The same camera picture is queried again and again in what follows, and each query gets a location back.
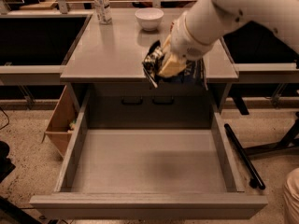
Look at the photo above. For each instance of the left black drawer handle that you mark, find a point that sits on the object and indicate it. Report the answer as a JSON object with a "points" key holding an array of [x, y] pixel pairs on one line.
{"points": [[131, 100]]}

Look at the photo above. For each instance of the grey drawer cabinet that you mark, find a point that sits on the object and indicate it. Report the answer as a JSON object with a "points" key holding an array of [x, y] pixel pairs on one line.
{"points": [[107, 64]]}

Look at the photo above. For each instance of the blue chip bag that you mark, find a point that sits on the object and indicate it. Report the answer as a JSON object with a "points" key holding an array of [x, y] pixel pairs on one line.
{"points": [[160, 64]]}

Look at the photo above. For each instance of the black tube on floor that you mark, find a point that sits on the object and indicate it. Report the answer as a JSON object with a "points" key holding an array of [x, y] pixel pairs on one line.
{"points": [[255, 181]]}

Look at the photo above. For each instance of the black stand leg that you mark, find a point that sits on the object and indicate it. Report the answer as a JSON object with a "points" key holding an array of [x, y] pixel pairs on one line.
{"points": [[289, 140]]}

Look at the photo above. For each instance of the cardboard box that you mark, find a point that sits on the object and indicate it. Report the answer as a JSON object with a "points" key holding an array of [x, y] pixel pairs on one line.
{"points": [[58, 130]]}

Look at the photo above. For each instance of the right black drawer handle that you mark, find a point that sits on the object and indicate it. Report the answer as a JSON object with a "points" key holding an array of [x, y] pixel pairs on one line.
{"points": [[163, 100]]}

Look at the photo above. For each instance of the clear plastic water bottle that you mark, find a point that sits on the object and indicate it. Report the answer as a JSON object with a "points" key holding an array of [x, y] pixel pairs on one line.
{"points": [[102, 8]]}

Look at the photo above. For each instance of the open grey top drawer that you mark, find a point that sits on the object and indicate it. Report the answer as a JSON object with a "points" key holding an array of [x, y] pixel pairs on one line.
{"points": [[149, 174]]}

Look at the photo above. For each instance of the white ceramic bowl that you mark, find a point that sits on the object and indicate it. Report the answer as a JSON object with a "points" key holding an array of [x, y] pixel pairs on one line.
{"points": [[149, 18]]}

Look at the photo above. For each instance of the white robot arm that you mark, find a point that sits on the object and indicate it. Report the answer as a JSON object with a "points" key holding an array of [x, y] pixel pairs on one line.
{"points": [[196, 30]]}

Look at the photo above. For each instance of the black drawer handle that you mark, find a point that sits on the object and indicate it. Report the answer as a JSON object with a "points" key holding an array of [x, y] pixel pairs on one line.
{"points": [[163, 100], [131, 100]]}

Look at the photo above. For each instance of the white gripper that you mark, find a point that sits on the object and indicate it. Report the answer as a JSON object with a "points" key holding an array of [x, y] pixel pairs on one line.
{"points": [[186, 41]]}

